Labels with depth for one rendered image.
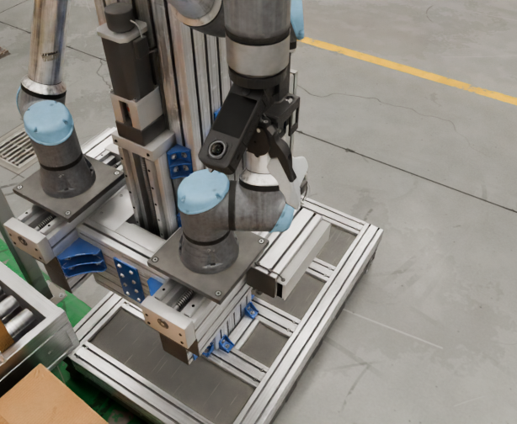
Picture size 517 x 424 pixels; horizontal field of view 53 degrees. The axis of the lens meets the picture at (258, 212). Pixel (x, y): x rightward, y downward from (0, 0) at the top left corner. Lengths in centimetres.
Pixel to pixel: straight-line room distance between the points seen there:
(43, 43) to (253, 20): 96
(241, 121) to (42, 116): 89
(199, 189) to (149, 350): 112
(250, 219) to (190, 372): 105
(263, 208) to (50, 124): 60
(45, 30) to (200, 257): 69
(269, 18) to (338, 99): 317
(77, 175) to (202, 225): 47
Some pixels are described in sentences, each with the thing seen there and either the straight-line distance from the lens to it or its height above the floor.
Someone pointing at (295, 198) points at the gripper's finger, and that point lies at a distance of 72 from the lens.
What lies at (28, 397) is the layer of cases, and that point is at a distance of 179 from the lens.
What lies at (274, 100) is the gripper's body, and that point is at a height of 166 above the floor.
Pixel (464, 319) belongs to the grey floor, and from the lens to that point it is 261.
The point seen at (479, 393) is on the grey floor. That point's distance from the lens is 243.
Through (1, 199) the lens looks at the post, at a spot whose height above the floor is 66.
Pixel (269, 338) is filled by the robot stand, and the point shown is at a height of 21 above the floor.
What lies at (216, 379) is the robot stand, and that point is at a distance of 206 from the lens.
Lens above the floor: 205
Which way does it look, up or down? 46 degrees down
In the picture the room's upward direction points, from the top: straight up
